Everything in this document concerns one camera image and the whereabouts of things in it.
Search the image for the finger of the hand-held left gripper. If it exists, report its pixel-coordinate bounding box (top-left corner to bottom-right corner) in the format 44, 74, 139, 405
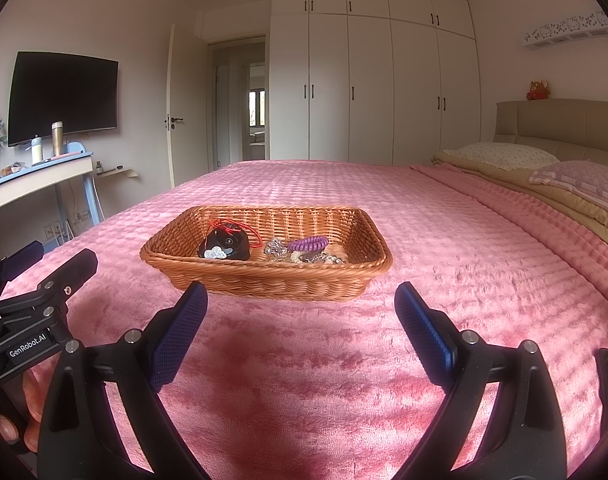
34, 248, 100, 326
0, 240, 46, 307

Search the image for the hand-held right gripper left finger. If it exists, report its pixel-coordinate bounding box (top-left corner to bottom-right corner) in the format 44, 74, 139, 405
36, 281, 209, 480

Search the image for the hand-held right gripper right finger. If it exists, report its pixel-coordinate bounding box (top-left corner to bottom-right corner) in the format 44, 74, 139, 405
394, 281, 567, 480

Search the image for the red string bracelet white pendant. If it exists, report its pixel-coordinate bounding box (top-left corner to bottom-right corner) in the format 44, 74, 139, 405
204, 219, 263, 262

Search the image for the woven wicker basket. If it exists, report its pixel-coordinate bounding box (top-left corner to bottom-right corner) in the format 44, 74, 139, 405
140, 204, 393, 302

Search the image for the clear bead bracelet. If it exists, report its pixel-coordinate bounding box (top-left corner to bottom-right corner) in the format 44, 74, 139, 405
290, 251, 345, 266

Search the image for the silver chain bracelet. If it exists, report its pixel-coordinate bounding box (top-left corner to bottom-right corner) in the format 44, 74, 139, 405
264, 238, 291, 262

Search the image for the purple spiral hair tie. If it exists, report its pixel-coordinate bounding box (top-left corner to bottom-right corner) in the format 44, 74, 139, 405
287, 236, 329, 254

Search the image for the person's left hand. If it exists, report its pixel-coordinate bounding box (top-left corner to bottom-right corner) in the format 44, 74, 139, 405
0, 370, 49, 455

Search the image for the white and blue desk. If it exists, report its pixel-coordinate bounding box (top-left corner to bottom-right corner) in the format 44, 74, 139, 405
0, 142, 106, 236

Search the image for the pink plush blanket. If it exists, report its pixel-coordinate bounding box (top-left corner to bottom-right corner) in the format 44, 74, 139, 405
0, 160, 608, 480

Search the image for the black television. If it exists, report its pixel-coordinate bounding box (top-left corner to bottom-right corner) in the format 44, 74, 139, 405
8, 51, 120, 147

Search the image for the white door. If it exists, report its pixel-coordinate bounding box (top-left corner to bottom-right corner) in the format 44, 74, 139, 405
165, 24, 185, 191

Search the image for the beige quilt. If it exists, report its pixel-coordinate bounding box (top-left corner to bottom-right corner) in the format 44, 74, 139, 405
431, 152, 608, 257

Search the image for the white floral pillow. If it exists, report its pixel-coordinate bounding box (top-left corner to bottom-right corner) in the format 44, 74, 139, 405
434, 141, 574, 172

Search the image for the purple patterned pillow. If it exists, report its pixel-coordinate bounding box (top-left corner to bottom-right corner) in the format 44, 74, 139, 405
528, 160, 608, 217

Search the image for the window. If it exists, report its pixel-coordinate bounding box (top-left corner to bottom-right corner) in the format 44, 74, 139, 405
249, 87, 266, 129

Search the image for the beige upholstered headboard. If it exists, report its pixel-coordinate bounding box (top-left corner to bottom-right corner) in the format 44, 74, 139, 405
494, 99, 608, 162

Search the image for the white wardrobe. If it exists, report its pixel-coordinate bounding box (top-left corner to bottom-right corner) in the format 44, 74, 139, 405
268, 0, 482, 167

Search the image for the brown plush toy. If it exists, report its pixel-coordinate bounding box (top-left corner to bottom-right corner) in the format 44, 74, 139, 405
526, 79, 554, 102

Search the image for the small white wall shelf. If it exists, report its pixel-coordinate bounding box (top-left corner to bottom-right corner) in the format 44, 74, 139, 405
95, 165, 141, 181

